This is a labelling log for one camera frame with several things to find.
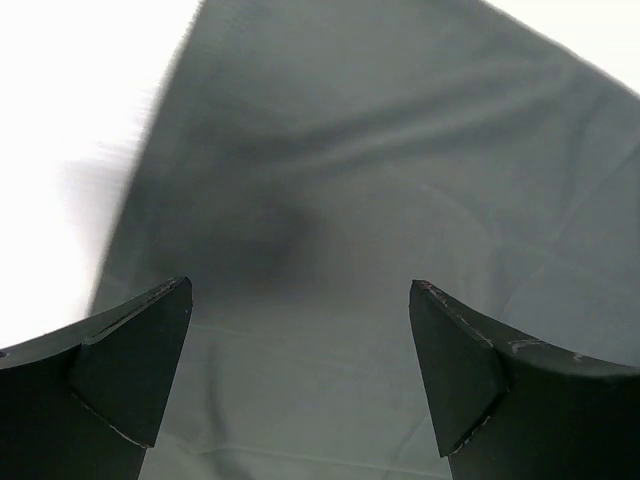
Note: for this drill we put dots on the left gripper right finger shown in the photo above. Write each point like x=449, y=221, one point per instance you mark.
x=506, y=405

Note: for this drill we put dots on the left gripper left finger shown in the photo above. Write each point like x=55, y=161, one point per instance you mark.
x=86, y=401

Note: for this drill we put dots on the dark grey t shirt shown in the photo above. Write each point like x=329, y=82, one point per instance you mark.
x=310, y=160

